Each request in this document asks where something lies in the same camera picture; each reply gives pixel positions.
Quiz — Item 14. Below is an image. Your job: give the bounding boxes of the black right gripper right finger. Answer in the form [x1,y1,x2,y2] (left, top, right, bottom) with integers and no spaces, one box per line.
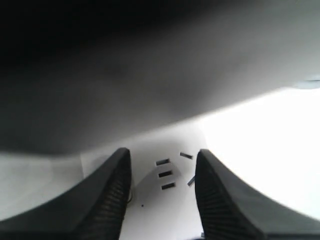
[195,149,320,240]

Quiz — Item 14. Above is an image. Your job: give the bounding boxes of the white five-outlet power strip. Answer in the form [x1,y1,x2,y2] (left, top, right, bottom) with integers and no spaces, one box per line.
[80,125,206,240]

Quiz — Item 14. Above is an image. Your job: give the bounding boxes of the grey backdrop cloth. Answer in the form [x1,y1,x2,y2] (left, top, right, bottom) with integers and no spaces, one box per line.
[0,0,320,155]

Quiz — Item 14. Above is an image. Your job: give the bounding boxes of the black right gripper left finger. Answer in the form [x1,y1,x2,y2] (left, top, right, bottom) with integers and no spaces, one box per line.
[0,147,132,240]

